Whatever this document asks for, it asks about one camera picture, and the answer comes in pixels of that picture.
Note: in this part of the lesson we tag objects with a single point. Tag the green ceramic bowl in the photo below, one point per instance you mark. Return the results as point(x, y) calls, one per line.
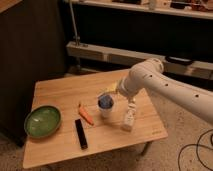
point(42, 122)

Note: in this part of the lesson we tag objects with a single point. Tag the white small bottle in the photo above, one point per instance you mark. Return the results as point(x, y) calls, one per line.
point(128, 120)

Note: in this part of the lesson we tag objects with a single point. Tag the black handle on shelf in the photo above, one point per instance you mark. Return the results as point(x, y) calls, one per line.
point(180, 61)

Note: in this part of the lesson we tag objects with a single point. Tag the wooden table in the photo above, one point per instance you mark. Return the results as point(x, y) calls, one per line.
point(104, 135)

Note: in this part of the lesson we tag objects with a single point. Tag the metal pole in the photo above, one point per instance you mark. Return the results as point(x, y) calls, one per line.
point(76, 36)

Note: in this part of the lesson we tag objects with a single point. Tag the black rectangular bar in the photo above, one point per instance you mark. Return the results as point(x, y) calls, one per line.
point(81, 134)

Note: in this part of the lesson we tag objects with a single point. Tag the white cup with blue item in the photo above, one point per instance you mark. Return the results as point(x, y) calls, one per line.
point(105, 105)

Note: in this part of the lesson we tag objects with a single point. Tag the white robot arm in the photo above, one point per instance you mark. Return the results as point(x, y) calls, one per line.
point(149, 74)

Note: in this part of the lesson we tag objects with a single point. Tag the upper wooden shelf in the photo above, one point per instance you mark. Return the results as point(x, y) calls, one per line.
point(144, 7)

